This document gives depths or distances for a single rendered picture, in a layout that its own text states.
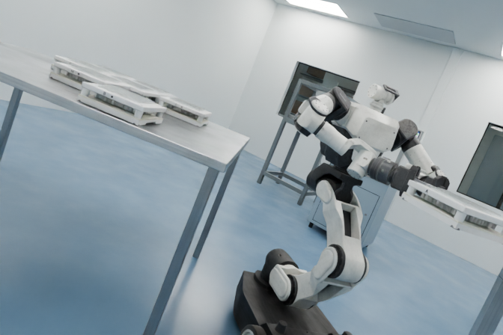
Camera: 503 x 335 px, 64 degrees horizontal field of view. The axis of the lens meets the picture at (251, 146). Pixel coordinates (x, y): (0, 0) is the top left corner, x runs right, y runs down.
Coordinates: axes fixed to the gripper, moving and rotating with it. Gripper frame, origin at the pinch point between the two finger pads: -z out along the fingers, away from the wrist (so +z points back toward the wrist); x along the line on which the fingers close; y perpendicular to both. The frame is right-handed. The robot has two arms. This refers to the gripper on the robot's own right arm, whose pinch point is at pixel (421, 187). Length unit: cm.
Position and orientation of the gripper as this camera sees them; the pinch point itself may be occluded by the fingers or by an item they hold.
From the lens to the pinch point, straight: 151.9
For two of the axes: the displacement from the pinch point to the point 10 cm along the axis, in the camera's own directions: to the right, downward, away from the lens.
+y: -5.8, -1.3, -8.1
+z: -7.3, -3.6, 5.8
